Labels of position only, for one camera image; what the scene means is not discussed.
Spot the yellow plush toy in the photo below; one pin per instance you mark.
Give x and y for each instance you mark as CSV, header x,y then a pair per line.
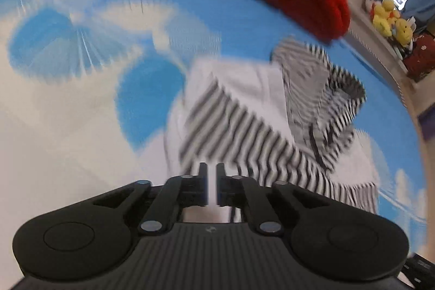
x,y
402,30
382,14

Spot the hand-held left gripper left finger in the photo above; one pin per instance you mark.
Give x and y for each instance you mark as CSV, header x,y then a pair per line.
x,y
204,186

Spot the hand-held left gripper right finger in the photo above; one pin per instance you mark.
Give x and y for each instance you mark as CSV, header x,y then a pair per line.
x,y
220,186

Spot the blue cloud printed blanket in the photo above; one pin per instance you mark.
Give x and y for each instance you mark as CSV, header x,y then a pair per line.
x,y
102,113

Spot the dark red patterned bag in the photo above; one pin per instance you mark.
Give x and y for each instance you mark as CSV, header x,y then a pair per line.
x,y
419,55

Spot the purple object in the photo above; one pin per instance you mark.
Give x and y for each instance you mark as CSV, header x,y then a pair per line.
x,y
426,120

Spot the black white striped small garment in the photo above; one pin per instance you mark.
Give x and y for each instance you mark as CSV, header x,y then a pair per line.
x,y
244,120

